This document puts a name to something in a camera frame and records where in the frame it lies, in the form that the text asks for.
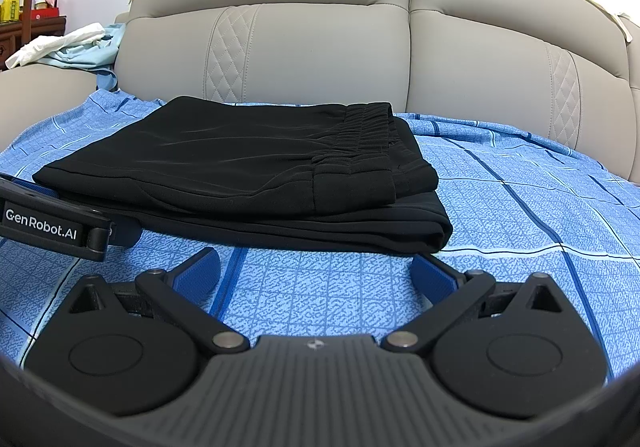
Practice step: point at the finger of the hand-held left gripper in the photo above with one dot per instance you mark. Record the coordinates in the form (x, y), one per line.
(125, 233)
(30, 189)

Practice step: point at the light blue garment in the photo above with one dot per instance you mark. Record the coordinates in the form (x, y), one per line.
(85, 58)

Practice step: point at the red box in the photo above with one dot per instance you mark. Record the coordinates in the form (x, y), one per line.
(44, 14)

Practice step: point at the white cloth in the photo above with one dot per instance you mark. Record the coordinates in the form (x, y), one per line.
(55, 44)

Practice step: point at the pink item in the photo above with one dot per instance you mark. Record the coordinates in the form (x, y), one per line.
(47, 1)

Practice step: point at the blue checked blanket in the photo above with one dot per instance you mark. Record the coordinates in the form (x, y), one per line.
(500, 207)

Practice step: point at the dark wooden cabinet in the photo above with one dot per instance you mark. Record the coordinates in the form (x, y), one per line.
(30, 31)

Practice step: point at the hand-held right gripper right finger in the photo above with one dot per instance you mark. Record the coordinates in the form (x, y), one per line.
(435, 277)

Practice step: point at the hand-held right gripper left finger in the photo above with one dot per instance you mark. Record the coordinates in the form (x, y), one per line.
(200, 272)

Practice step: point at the grey leather sofa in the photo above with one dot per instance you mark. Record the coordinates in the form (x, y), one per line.
(325, 52)

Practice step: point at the black pants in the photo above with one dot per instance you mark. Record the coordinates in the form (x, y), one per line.
(225, 162)

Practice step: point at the yellow bottle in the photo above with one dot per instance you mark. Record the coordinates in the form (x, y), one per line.
(10, 7)

